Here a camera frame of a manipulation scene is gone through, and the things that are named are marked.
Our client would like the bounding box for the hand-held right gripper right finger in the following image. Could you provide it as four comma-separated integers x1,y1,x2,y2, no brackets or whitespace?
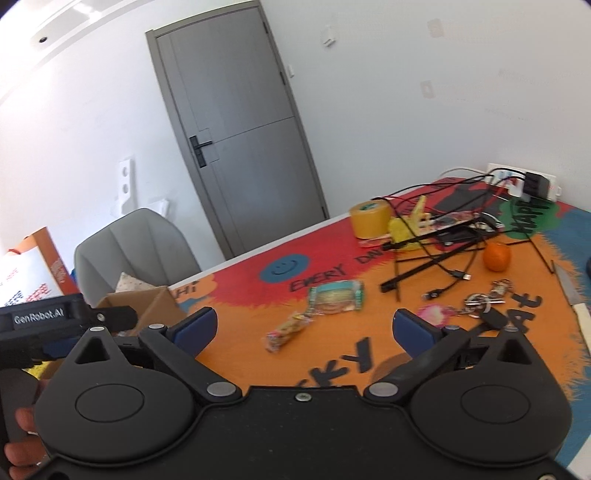
363,308,553,406

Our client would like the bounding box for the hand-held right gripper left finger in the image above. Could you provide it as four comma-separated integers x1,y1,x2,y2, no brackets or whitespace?
59,306,243,406

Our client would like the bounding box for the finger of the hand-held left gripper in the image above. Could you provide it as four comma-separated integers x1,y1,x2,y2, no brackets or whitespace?
32,338,79,367
90,305,139,332

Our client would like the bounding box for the person's left hand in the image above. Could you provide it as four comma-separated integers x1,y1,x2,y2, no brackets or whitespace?
2,406,49,480

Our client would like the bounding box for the pink round key fob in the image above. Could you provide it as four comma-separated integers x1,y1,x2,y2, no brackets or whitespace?
417,302,456,329

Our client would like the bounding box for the pale dotted cloth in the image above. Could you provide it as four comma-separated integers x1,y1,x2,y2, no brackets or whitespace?
114,272,156,293

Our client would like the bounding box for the orange and white paper bag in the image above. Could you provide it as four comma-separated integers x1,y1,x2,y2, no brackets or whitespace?
0,226,80,308

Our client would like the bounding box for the grey chair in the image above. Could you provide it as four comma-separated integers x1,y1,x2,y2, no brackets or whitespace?
73,207,203,302

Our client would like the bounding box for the bunch of metal keys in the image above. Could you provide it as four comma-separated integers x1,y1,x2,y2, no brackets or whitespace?
464,279,516,319

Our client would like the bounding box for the green snack packet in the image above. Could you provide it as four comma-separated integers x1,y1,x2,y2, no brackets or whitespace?
307,279,367,317

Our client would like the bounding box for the clear nut bar packet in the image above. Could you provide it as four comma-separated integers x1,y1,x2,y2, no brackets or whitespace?
260,311,320,354

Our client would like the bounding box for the yellow plastic toy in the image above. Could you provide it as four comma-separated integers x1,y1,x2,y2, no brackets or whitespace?
387,196,433,253

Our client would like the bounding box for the colourful printed table mat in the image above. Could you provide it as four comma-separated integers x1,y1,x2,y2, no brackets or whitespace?
18,176,591,478

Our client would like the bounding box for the orange fruit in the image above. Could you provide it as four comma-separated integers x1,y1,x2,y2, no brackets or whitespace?
483,242,513,272

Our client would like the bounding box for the yellow tape roll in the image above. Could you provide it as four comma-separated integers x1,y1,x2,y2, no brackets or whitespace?
348,200,393,240

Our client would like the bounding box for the black flat notebook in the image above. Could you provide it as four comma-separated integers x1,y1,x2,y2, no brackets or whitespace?
433,184,505,216

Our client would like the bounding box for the white power strip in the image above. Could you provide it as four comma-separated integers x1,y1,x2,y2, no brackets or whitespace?
486,162,562,202

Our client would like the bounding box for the black charger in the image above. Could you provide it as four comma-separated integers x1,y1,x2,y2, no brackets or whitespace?
521,171,553,200

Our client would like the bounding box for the grey door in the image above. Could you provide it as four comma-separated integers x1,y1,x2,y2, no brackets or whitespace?
145,0,330,260

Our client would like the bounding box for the black usb cable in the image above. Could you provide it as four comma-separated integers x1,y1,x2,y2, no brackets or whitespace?
420,258,474,302

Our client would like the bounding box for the white wall bracket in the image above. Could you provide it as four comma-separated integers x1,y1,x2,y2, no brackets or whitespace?
115,156,136,216

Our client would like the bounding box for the white handled knife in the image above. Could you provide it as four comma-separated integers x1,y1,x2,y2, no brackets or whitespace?
553,262,591,357

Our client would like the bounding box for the black door handle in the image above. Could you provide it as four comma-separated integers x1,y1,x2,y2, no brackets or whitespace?
189,136,213,168

